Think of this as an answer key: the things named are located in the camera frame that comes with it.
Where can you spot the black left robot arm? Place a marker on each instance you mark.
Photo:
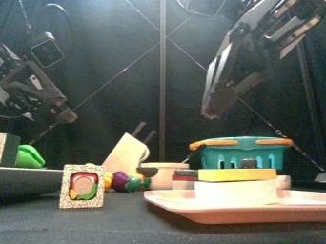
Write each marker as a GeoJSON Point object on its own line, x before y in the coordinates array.
{"type": "Point", "coordinates": [51, 22]}

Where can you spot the red toy sushi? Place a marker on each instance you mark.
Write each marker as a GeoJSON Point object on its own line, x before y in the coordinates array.
{"type": "Point", "coordinates": [184, 179]}

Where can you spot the white toy sushi piece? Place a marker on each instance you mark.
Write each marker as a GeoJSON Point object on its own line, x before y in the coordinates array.
{"type": "Point", "coordinates": [283, 181]}

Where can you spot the dark green toy block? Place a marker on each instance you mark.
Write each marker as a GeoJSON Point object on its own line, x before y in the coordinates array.
{"type": "Point", "coordinates": [8, 150]}

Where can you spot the green toy bell pepper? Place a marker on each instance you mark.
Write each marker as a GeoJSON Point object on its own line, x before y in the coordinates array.
{"type": "Point", "coordinates": [28, 157]}

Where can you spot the wooden toy knife block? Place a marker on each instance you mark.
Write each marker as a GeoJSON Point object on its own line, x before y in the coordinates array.
{"type": "Point", "coordinates": [126, 154]}

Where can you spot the dark toy inside basket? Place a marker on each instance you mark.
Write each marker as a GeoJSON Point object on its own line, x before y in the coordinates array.
{"type": "Point", "coordinates": [249, 163]}

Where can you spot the grey flat tray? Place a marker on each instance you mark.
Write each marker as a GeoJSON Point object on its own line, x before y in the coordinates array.
{"type": "Point", "coordinates": [25, 181]}

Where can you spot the purple toy eggplant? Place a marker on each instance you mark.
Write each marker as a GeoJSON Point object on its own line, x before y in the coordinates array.
{"type": "Point", "coordinates": [127, 182]}

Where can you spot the yellow sponge block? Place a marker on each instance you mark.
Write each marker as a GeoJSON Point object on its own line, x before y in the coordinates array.
{"type": "Point", "coordinates": [235, 187]}

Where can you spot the cream toy pot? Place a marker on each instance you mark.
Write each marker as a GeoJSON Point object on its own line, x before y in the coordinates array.
{"type": "Point", "coordinates": [163, 176]}

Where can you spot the pink plastic tray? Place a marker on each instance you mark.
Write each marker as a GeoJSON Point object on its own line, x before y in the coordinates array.
{"type": "Point", "coordinates": [242, 208]}

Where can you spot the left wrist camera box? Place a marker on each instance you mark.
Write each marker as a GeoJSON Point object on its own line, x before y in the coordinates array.
{"type": "Point", "coordinates": [47, 52]}

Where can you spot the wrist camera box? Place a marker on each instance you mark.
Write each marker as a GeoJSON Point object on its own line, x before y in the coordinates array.
{"type": "Point", "coordinates": [203, 7]}
{"type": "Point", "coordinates": [47, 52]}

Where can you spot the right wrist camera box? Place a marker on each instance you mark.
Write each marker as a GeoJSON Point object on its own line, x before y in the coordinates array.
{"type": "Point", "coordinates": [203, 7]}

